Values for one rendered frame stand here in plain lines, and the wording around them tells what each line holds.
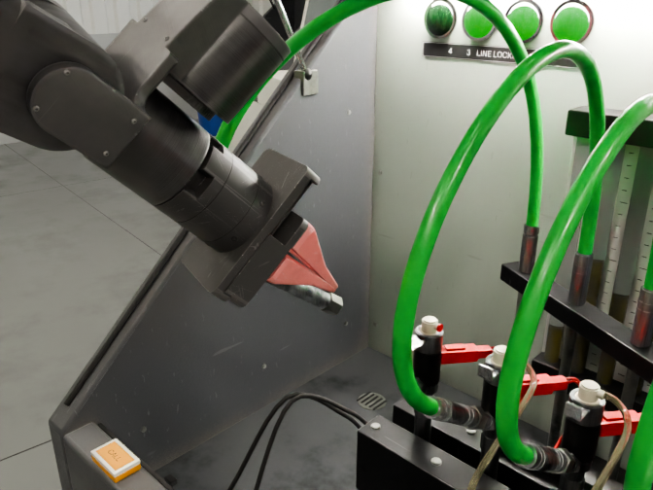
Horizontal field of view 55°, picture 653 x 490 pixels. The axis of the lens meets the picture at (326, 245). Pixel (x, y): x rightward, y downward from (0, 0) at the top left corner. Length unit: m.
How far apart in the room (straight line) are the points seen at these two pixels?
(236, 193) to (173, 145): 0.05
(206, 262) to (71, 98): 0.16
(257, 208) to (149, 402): 0.49
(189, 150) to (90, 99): 0.07
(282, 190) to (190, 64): 0.10
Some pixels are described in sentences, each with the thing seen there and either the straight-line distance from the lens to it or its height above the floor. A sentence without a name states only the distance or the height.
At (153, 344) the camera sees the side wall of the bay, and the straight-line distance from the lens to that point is 0.81.
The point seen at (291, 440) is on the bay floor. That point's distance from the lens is 0.92.
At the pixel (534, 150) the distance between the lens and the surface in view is 0.74.
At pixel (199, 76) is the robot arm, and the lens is 0.36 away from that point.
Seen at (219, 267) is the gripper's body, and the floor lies 1.25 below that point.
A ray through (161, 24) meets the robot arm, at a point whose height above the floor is 1.40.
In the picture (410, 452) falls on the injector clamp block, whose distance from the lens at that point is 0.68.
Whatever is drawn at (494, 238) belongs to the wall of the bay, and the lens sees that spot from 0.90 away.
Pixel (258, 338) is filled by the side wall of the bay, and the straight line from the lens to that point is 0.92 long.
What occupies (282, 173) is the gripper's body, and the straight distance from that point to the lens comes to 0.42.
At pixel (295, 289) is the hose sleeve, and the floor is 1.14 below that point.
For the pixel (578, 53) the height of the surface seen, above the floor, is 1.37.
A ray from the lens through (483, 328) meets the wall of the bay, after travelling 0.96.
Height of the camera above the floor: 1.41
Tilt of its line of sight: 22 degrees down
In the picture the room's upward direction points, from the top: straight up
